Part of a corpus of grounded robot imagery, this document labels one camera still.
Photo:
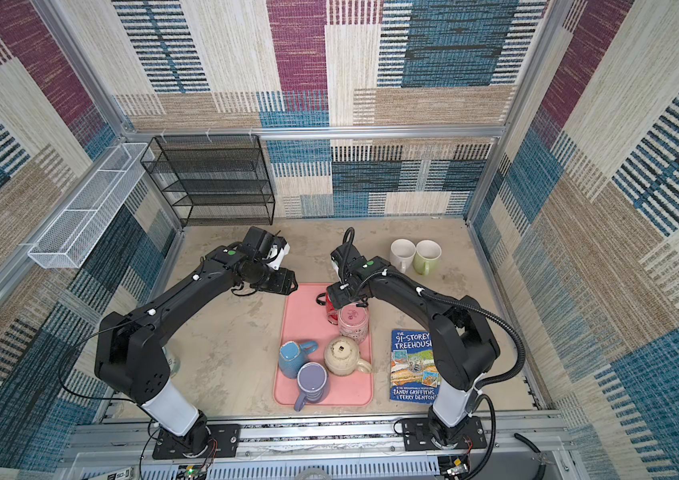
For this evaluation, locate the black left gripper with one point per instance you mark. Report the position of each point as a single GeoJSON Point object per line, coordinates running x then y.
{"type": "Point", "coordinates": [285, 282]}

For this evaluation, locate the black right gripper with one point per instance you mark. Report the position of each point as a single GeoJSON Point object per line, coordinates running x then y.
{"type": "Point", "coordinates": [337, 295]}

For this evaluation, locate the red ceramic mug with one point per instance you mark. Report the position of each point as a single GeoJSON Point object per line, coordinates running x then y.
{"type": "Point", "coordinates": [331, 313]}

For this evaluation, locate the white ceramic mug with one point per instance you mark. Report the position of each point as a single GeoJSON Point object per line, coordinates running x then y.
{"type": "Point", "coordinates": [401, 254]}

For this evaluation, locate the light green ceramic mug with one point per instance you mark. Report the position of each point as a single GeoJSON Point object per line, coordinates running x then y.
{"type": "Point", "coordinates": [427, 256]}

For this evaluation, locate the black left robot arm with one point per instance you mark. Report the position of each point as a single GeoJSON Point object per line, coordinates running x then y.
{"type": "Point", "coordinates": [129, 353]}

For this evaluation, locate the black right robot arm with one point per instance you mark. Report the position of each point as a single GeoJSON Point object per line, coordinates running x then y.
{"type": "Point", "coordinates": [464, 347]}

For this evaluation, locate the pink patterned glass mug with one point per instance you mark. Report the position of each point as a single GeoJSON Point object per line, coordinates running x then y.
{"type": "Point", "coordinates": [353, 322]}

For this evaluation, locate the beige speckled ceramic mug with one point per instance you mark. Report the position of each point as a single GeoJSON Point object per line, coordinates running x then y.
{"type": "Point", "coordinates": [342, 357]}

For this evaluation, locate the blue ceramic mug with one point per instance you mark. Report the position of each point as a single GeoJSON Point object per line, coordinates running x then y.
{"type": "Point", "coordinates": [292, 356]}

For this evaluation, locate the purple ceramic mug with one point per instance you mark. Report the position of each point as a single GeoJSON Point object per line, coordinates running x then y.
{"type": "Point", "coordinates": [312, 383]}

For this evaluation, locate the pink plastic tray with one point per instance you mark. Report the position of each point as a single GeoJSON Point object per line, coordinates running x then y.
{"type": "Point", "coordinates": [303, 321]}

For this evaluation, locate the blue treehouse paperback book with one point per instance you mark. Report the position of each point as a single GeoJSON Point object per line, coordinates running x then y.
{"type": "Point", "coordinates": [414, 377]}

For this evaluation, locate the black wire shelf rack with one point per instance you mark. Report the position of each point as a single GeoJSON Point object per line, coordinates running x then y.
{"type": "Point", "coordinates": [210, 180]}

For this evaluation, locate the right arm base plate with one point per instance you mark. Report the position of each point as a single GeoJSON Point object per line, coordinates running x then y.
{"type": "Point", "coordinates": [417, 435]}

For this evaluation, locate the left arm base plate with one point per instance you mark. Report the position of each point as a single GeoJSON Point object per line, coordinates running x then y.
{"type": "Point", "coordinates": [219, 441]}

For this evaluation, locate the white wire mesh basket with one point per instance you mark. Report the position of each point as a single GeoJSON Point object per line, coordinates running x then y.
{"type": "Point", "coordinates": [68, 241]}

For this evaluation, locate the aluminium front rail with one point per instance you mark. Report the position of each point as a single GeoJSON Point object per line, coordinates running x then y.
{"type": "Point", "coordinates": [522, 445]}

